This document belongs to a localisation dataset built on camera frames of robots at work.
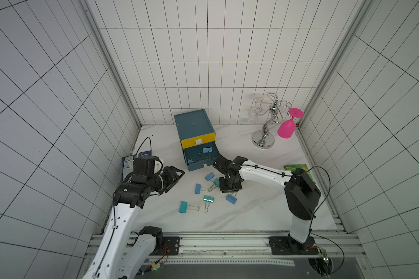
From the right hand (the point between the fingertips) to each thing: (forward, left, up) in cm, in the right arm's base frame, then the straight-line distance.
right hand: (219, 193), depth 85 cm
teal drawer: (+19, +11, +4) cm, 22 cm away
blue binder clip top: (+14, +16, +6) cm, 22 cm away
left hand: (-2, +17, +18) cm, 24 cm away
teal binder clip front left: (-6, +17, -3) cm, 19 cm away
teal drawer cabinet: (+29, +15, +19) cm, 38 cm away
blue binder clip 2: (+11, +6, -3) cm, 13 cm away
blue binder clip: (+3, +11, -3) cm, 12 cm away
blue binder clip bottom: (-1, -6, -3) cm, 7 cm away
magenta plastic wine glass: (+35, -36, +13) cm, 52 cm away
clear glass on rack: (+45, -19, +11) cm, 51 cm away
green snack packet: (+19, -42, -4) cm, 46 cm away
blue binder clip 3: (+22, +8, +6) cm, 24 cm away
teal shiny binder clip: (-2, +5, -2) cm, 6 cm away
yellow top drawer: (+20, +12, +16) cm, 29 cm away
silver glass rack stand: (+39, -27, -2) cm, 48 cm away
